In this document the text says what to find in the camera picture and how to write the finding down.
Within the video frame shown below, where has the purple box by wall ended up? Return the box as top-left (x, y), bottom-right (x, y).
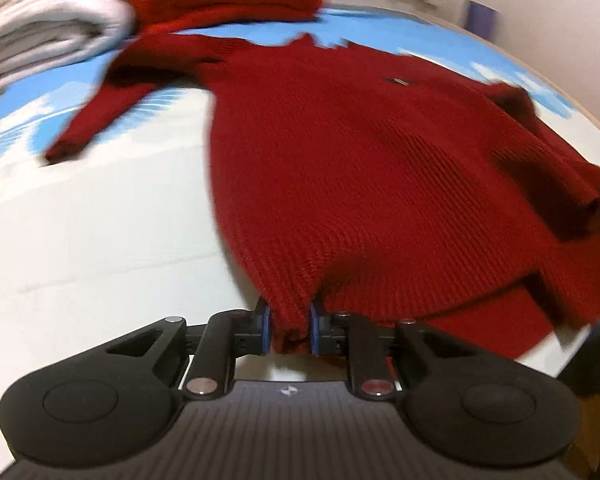
top-left (463, 0), bottom-right (498, 41)

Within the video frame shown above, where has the blue white patterned bedsheet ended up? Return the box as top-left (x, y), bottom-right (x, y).
top-left (0, 9), bottom-right (600, 472)

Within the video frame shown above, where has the dark red knit sweater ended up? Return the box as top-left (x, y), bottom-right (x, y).
top-left (45, 34), bottom-right (600, 358)

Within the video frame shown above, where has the folded beige blanket stack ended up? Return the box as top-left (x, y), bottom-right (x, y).
top-left (0, 0), bottom-right (134, 93)

